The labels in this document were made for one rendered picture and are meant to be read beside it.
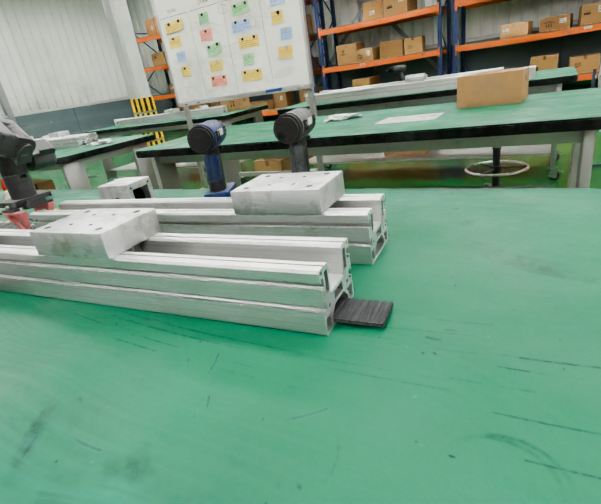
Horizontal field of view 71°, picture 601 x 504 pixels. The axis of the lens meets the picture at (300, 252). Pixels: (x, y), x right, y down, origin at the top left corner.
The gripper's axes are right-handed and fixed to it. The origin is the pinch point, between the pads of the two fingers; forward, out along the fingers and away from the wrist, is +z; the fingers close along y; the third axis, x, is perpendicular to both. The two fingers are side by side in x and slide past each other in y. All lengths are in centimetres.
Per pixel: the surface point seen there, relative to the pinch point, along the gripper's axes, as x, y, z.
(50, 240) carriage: -44, -25, -9
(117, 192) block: -16.6, 13.0, -5.9
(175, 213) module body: -51, -5, -7
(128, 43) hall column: 523, 594, -124
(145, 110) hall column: 521, 588, -6
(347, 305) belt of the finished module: -89, -19, 1
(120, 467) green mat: -77, -46, 2
